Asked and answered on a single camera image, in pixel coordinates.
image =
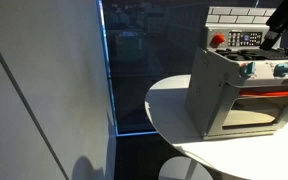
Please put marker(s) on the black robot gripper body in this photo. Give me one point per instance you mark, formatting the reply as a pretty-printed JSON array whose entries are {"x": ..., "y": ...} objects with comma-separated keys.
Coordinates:
[{"x": 278, "y": 22}]

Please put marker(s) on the middle blue stove knob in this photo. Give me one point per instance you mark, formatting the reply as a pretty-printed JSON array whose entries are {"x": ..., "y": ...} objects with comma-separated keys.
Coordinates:
[{"x": 281, "y": 70}]

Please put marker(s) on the blue stove knob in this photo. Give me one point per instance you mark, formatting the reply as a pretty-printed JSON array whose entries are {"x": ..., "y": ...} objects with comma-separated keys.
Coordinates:
[
  {"x": 247, "y": 70},
  {"x": 281, "y": 70}
]

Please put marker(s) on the left blue stove knob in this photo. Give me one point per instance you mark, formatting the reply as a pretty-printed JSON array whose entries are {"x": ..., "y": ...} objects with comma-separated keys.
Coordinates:
[{"x": 247, "y": 70}]

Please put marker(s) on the grey toy stove oven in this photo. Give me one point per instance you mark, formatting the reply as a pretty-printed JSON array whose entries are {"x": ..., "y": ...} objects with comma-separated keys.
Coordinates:
[{"x": 213, "y": 103}]

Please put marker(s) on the dark glass window panel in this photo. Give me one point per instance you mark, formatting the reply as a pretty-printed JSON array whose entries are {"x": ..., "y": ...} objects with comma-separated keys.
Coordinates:
[{"x": 148, "y": 40}]

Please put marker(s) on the red round stove switch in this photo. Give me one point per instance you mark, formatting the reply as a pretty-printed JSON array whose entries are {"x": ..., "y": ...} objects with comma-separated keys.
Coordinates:
[{"x": 217, "y": 40}]

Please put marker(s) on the red oven door handle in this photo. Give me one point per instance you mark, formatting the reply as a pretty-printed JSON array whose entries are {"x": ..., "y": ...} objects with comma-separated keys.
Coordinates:
[{"x": 263, "y": 93}]

